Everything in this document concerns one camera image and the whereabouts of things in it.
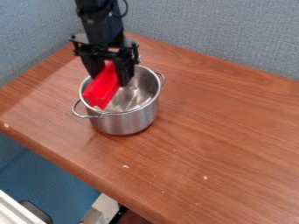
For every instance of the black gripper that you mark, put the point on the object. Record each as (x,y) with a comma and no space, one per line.
(104,40)

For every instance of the red block object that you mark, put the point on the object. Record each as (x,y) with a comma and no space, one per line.
(103,87)

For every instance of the stainless steel pot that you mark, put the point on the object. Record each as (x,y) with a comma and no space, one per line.
(132,109)

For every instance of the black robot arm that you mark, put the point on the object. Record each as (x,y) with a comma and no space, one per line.
(100,5)

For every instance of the white box under table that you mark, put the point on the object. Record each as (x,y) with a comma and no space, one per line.
(20,212)

